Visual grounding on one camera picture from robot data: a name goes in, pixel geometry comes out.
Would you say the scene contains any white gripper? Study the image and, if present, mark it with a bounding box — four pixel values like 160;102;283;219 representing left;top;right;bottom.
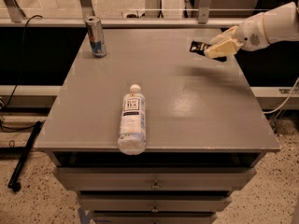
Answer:
204;13;270;59

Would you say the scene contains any black rxbar chocolate bar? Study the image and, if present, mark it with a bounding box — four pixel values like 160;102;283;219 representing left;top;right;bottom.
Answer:
189;40;227;63

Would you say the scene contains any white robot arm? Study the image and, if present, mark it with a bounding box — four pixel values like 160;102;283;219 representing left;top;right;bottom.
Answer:
204;2;299;59

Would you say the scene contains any grey drawer cabinet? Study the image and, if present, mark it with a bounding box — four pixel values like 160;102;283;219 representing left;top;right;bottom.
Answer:
36;29;279;216

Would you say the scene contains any silver blue energy drink can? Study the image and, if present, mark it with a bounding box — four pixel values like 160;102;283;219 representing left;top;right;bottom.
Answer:
85;16;107;58

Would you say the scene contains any top grey drawer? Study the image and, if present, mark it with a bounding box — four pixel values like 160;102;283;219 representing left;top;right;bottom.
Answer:
53;167;256;191

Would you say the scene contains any grey drawer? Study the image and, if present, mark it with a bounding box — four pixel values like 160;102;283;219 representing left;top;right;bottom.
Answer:
78;192;232;212
93;213;217;224
53;167;256;191

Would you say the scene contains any middle grey drawer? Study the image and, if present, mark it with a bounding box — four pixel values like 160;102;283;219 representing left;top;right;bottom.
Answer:
78;192;232;212

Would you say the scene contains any bottom grey drawer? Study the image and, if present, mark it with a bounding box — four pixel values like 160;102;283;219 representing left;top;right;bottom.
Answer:
93;213;217;224

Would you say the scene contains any black rod on floor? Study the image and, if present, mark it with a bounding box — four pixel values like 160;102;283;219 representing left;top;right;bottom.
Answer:
7;121;43;192

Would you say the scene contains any white cable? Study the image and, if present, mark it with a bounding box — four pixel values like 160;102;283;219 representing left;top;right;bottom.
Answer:
263;77;299;116

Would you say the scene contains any black cable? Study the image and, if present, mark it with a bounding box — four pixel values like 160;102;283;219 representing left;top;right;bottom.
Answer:
0;14;44;133

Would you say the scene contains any metal window rail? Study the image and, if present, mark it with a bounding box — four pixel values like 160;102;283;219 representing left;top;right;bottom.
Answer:
0;17;250;29

